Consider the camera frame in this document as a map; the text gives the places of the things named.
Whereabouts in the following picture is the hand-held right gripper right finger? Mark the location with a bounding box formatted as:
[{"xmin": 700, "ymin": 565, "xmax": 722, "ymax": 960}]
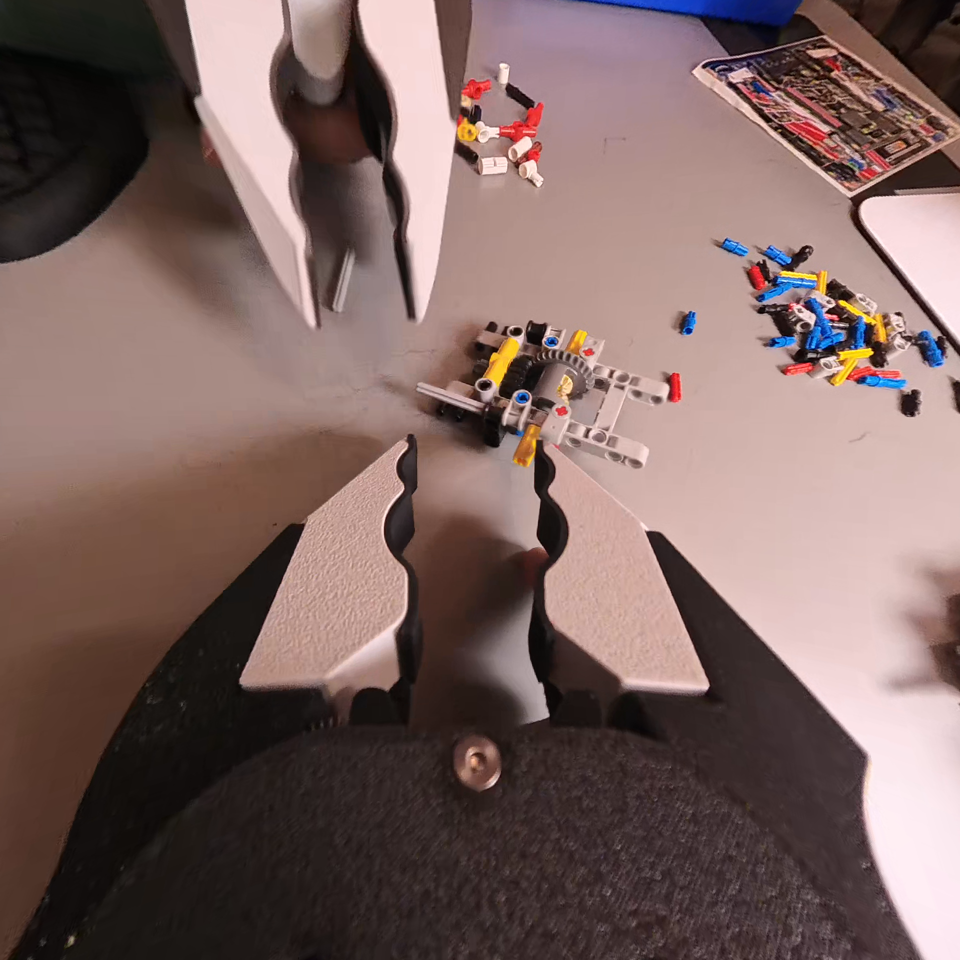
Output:
[{"xmin": 529, "ymin": 441, "xmax": 711, "ymax": 721}]

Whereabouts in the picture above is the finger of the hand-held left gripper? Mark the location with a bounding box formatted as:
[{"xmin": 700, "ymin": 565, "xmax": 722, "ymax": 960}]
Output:
[
  {"xmin": 183, "ymin": 0, "xmax": 324, "ymax": 331},
  {"xmin": 352, "ymin": 0, "xmax": 459, "ymax": 325}
]

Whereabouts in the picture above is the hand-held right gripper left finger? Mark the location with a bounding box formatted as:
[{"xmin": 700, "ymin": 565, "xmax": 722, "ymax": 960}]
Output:
[{"xmin": 240, "ymin": 433, "xmax": 423, "ymax": 721}]

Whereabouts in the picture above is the grey lego gearbox assembly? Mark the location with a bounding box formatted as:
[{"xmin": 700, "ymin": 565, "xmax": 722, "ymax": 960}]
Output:
[{"xmin": 416, "ymin": 318, "xmax": 672, "ymax": 470}]

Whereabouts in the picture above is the pile of red white lego connectors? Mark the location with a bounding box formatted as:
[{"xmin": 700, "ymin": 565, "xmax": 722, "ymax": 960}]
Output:
[{"xmin": 456, "ymin": 63, "xmax": 546, "ymax": 187}]

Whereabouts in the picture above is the pile of blue yellow lego pins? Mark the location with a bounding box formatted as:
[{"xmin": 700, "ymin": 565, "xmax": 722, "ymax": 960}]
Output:
[{"xmin": 721, "ymin": 238, "xmax": 960, "ymax": 418}]

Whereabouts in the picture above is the lego instruction booklet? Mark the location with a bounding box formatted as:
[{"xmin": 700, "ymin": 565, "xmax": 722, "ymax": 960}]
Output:
[{"xmin": 691, "ymin": 33, "xmax": 960, "ymax": 198}]

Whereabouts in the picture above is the person's left hand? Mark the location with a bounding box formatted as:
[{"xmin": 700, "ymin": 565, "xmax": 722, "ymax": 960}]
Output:
[{"xmin": 288, "ymin": 101, "xmax": 380, "ymax": 165}]

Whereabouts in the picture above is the black mesh chair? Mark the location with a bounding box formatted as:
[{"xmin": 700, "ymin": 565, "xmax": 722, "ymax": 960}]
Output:
[{"xmin": 0, "ymin": 45, "xmax": 151, "ymax": 264}]

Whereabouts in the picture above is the blue plastic bin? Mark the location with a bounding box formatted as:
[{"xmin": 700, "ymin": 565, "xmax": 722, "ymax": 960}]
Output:
[{"xmin": 581, "ymin": 0, "xmax": 804, "ymax": 25}]

